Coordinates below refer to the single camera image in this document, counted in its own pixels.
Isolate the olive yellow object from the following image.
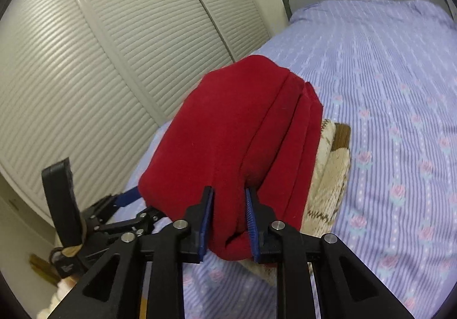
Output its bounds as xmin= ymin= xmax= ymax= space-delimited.
xmin=29 ymin=253 xmax=61 ymax=286

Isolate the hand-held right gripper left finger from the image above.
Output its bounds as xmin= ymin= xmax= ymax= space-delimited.
xmin=46 ymin=186 xmax=215 ymax=319

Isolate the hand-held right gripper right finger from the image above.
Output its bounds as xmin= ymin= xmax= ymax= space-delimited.
xmin=244 ymin=186 xmax=415 ymax=319

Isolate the red sweater with white collar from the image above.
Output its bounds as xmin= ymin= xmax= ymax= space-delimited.
xmin=137 ymin=54 xmax=324 ymax=262

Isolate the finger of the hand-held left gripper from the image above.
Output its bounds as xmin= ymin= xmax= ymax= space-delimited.
xmin=84 ymin=188 xmax=147 ymax=223
xmin=95 ymin=208 xmax=168 ymax=237

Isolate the purple floral bed sheet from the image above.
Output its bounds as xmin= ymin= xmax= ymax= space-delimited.
xmin=127 ymin=0 xmax=457 ymax=319

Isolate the beige knitted sweater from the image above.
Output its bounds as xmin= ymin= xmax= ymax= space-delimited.
xmin=246 ymin=118 xmax=352 ymax=286

